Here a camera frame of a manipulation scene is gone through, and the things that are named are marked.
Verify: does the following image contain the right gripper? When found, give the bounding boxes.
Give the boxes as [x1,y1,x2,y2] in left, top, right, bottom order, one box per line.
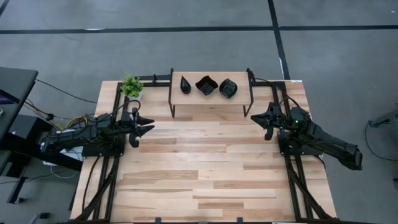
[250,101,286,141]

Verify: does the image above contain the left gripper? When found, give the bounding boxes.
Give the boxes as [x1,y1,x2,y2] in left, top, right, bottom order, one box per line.
[120,107,155,149]

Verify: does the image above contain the black leaf-shaped mini plate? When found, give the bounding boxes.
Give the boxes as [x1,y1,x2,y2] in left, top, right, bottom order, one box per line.
[218,78,239,100]

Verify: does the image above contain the black teardrop mini plate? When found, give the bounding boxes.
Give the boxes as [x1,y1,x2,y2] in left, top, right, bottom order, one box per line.
[180,75,192,95]

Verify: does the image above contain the black wavy square mini plate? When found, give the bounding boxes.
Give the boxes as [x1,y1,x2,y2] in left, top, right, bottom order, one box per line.
[195,75,219,96]

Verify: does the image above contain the green plant white pot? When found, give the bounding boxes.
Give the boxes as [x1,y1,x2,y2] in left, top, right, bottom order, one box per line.
[119,74,145,101]

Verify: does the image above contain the wooden shelf black metal legs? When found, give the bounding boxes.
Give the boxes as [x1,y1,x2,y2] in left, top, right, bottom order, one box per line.
[169,67,256,118]

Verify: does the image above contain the white printed paper sheet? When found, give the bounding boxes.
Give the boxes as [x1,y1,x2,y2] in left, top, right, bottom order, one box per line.
[42,146,85,166]

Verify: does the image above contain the black stand foot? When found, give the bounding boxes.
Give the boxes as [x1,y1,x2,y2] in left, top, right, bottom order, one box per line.
[368,108,398,129]

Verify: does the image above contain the black power brick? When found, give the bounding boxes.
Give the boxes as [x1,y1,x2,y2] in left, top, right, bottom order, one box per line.
[29,212,50,223]

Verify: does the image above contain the black desk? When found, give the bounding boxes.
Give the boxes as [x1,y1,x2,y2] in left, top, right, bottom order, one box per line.
[0,67,84,205]

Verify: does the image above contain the dark laptop screen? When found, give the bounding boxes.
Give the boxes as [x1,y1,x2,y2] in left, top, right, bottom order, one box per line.
[0,88,21,106]

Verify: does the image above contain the black left camera cable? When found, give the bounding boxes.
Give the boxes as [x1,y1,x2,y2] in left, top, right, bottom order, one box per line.
[112,99,142,118]

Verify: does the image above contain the black camera cable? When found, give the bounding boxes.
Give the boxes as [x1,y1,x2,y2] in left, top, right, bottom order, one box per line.
[278,95,302,110]
[112,99,142,118]

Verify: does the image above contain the black right camera cable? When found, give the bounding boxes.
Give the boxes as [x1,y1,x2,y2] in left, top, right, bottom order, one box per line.
[278,95,302,110]

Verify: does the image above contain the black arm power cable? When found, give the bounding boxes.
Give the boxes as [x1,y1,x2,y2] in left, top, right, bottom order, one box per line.
[255,77,292,100]

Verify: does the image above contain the black aluminium table frame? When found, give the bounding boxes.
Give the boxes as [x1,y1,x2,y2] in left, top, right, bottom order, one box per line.
[70,73,338,224]

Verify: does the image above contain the yellow cable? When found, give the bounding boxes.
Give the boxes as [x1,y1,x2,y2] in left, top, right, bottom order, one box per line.
[64,115,90,129]

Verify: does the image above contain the black floor cable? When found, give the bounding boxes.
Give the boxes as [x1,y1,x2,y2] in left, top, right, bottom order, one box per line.
[364,120,398,162]
[34,78,98,104]

